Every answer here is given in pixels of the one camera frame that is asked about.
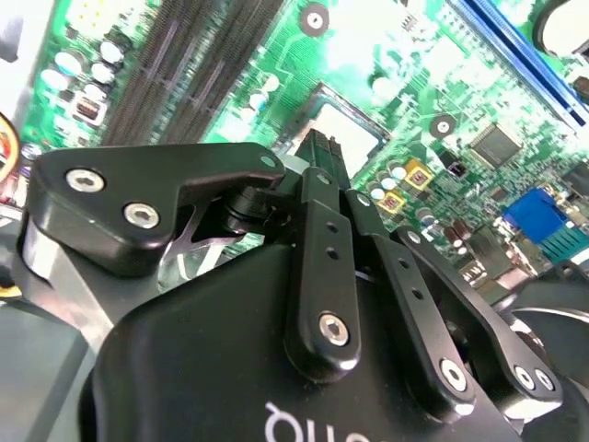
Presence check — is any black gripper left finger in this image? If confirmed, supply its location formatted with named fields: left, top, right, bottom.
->
left=17, top=128, right=364, bottom=383

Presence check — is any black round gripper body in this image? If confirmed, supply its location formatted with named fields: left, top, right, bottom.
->
left=77, top=241, right=572, bottom=442

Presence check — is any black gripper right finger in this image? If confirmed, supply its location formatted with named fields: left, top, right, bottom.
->
left=327, top=133, right=565, bottom=423

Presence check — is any silver CPU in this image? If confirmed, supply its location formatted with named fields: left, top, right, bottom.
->
left=317, top=101, right=386, bottom=157

